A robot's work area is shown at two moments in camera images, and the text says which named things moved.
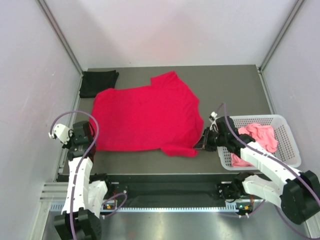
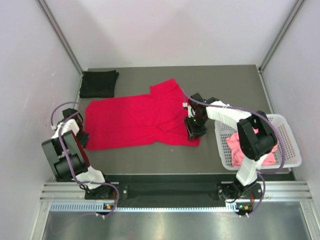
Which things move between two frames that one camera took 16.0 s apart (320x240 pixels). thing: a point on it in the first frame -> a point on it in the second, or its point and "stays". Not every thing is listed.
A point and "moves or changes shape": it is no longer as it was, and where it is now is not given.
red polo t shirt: (165, 115) moves or changes shape
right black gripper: (204, 143) -> (193, 131)
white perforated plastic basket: (286, 149) stays
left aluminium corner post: (50, 14) stays
